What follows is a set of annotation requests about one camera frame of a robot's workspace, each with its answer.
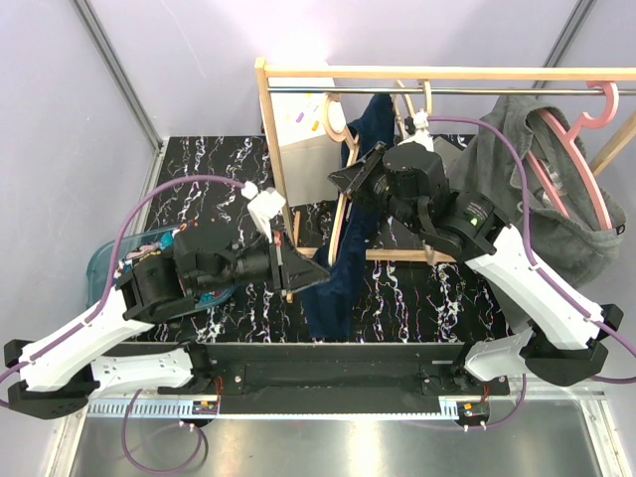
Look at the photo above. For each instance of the wooden clothes rack frame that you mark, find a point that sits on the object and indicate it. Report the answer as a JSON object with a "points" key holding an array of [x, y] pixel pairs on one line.
{"points": [[265, 71]]}

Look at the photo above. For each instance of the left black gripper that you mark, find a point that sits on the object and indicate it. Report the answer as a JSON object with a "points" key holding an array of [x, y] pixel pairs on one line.
{"points": [[291, 271]]}

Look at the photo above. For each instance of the beige hanger of navy shorts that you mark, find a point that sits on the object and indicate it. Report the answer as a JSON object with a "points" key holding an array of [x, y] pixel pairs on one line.
{"points": [[337, 129]]}

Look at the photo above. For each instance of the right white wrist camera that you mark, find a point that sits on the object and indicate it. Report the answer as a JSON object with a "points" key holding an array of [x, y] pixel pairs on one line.
{"points": [[420, 129]]}

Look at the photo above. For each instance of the metal clothes rail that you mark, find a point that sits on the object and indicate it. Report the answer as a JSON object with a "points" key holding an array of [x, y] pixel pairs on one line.
{"points": [[439, 90]]}

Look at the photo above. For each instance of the pink plastic hanger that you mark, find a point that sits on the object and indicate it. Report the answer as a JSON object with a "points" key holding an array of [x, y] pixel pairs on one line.
{"points": [[549, 178]]}

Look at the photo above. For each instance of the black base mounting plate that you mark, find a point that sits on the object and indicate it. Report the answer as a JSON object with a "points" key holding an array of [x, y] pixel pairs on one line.
{"points": [[313, 382]]}

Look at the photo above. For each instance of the colourful comic print shorts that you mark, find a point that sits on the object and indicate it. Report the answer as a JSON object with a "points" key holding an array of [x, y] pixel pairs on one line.
{"points": [[134, 248]]}

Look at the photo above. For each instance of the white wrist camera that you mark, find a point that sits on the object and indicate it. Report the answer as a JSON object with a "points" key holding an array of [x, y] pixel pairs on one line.
{"points": [[263, 206], [420, 129]]}

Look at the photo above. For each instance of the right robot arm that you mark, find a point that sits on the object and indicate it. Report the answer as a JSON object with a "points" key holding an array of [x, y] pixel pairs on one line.
{"points": [[562, 343]]}

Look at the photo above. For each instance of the grey shorts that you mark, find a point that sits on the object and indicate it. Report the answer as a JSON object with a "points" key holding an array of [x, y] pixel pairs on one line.
{"points": [[565, 231]]}

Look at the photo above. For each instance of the white box with stickers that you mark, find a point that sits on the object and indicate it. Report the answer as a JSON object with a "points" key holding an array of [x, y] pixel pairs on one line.
{"points": [[307, 154]]}

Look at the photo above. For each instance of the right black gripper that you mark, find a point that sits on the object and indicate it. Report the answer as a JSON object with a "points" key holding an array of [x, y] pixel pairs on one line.
{"points": [[355, 182]]}

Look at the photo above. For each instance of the blue transparent plastic bin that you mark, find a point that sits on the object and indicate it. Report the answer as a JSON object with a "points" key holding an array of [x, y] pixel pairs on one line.
{"points": [[96, 274]]}

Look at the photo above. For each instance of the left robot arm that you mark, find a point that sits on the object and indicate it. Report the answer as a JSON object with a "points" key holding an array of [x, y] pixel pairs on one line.
{"points": [[64, 372]]}

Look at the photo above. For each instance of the beige hanger of comic shorts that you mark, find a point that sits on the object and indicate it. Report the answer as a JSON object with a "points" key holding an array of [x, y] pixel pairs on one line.
{"points": [[405, 109]]}

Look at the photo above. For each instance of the navy blue shorts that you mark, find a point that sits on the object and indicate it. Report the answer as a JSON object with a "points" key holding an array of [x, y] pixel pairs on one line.
{"points": [[329, 306]]}

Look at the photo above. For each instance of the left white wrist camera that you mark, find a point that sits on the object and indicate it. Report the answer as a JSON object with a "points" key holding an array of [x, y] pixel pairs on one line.
{"points": [[263, 206]]}

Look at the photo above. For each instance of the grey booklet with label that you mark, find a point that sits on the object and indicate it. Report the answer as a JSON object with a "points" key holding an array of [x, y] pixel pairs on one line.
{"points": [[448, 151]]}

